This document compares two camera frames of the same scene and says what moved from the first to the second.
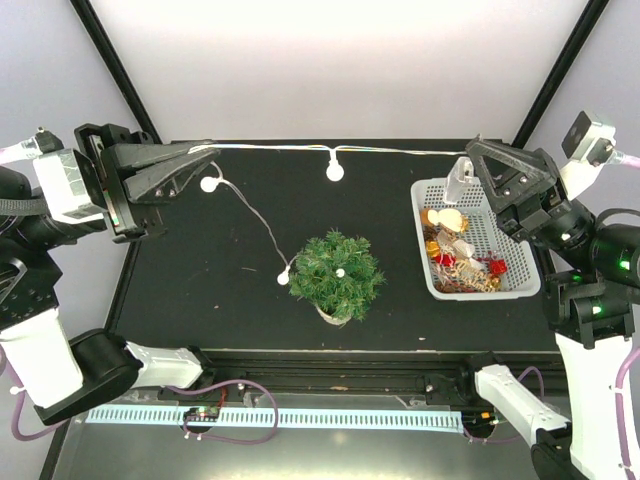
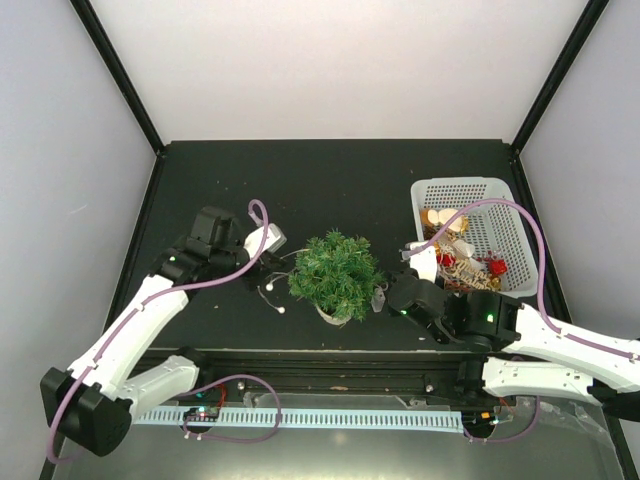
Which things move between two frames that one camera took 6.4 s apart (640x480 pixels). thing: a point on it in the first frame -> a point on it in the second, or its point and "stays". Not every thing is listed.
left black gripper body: [127, 219] -> [263, 266]
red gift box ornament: [497, 266] stays
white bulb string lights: [334, 172] -> [377, 298]
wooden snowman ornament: [450, 218] stays
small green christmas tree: [337, 274] stays
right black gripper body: [535, 213] -> [395, 278]
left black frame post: [117, 65] stays
